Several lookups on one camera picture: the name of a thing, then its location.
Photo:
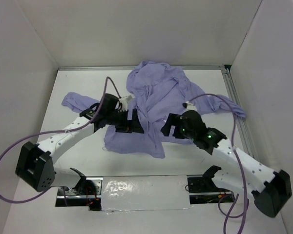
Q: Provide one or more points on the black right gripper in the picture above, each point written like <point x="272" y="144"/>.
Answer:
<point x="173" y="119"/>

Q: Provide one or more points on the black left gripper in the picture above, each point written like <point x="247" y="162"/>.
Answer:
<point x="130" y="126"/>

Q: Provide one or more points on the lavender zip jacket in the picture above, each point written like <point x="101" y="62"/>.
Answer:
<point x="160" y="89"/>

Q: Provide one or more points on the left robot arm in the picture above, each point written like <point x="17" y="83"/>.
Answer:
<point x="36" y="162"/>

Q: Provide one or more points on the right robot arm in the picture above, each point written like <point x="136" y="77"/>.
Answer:
<point x="269" y="189"/>

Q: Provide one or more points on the white taped front panel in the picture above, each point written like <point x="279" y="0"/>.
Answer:
<point x="144" y="193"/>

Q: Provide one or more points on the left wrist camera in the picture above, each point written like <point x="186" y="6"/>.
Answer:
<point x="124" y="102"/>

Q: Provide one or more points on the aluminium frame rail back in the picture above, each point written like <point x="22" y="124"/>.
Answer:
<point x="110" y="68"/>

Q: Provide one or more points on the aluminium frame rail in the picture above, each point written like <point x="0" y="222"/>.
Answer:
<point x="243" y="129"/>
<point x="110" y="68"/>

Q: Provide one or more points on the aluminium frame rail right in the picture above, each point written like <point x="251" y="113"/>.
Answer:
<point x="243" y="129"/>

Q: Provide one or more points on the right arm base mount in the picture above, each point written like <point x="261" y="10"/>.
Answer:
<point x="202" y="190"/>

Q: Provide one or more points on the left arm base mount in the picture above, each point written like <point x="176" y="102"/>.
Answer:
<point x="86" y="193"/>

